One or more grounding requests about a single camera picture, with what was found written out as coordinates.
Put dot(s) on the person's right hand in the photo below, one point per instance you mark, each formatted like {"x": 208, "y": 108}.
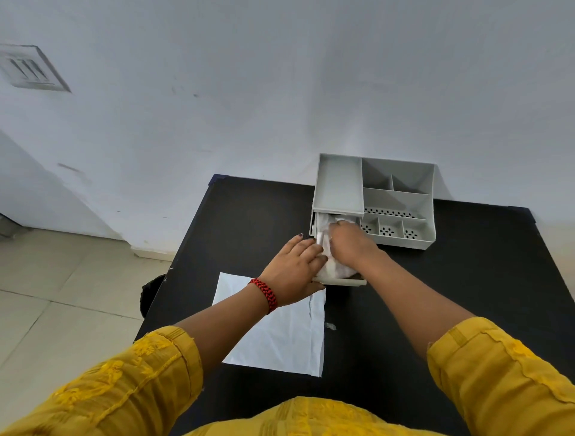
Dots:
{"x": 355, "y": 247}

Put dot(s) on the person's left hand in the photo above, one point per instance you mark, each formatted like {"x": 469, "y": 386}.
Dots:
{"x": 287, "y": 278}

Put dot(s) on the person's left thumb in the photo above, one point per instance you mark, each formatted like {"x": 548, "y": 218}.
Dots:
{"x": 313, "y": 291}

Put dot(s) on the person's right fingers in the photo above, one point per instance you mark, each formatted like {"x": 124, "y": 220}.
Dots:
{"x": 343, "y": 227}

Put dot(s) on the person's left middle finger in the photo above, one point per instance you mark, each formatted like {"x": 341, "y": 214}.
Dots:
{"x": 315, "y": 255}

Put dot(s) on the person's left little finger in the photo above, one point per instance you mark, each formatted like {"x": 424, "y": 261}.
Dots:
{"x": 293, "y": 245}

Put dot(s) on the person's right forearm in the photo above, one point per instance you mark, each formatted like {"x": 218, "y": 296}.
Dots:
{"x": 413, "y": 305}

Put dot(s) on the person's left forearm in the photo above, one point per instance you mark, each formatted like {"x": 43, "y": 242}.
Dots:
{"x": 224, "y": 323}

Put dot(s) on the grey organizer drawer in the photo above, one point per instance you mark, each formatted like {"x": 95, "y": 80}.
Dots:
{"x": 346, "y": 282}

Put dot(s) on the grey plastic desk organizer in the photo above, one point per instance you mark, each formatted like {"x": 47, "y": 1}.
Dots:
{"x": 337, "y": 184}

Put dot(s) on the flat white cloth sheet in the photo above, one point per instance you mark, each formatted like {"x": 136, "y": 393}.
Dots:
{"x": 278, "y": 337}

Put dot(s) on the dark blue table corner guard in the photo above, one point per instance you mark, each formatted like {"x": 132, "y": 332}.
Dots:
{"x": 219, "y": 178}

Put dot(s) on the black stool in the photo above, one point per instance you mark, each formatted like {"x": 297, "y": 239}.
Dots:
{"x": 150, "y": 296}

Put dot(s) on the yellow embroidered kurta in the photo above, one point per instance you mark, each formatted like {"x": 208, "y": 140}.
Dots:
{"x": 112, "y": 386}

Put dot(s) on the white wall switch plate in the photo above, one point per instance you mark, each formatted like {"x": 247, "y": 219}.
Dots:
{"x": 31, "y": 67}

